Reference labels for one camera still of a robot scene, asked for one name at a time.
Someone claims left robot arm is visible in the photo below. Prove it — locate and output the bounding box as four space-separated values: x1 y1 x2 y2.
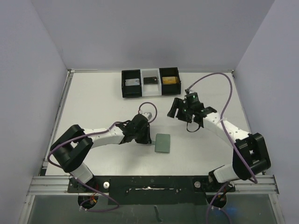
48 112 152 192

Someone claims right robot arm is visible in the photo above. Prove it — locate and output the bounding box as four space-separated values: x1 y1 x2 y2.
167 92 271 191

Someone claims green card holder wallet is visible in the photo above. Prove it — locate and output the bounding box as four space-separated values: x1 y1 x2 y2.
154 133 171 154

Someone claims silver card in left bin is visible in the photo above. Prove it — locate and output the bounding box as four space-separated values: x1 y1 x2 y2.
125 78 140 86

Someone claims black right bin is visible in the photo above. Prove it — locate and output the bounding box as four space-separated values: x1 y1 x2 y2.
159 67 181 96

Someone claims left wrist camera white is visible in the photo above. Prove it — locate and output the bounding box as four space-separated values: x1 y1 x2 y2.
142 112 152 120

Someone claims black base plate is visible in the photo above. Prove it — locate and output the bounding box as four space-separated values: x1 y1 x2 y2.
67 175 235 206

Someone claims black card in white bin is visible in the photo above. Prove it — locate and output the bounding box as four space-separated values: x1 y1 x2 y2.
143 77 158 85

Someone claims black left bin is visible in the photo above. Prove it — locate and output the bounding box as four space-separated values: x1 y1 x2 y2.
121 70 142 98

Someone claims black bin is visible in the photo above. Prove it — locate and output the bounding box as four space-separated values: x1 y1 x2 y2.
159 67 181 96
121 70 142 98

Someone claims aluminium front rail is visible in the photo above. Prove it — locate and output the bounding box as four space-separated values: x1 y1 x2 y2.
27 175 279 195

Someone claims gold credit card in bin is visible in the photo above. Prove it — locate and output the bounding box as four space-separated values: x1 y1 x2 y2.
162 76 179 85

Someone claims white middle bin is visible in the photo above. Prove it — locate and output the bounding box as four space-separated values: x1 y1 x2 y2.
140 69 162 98

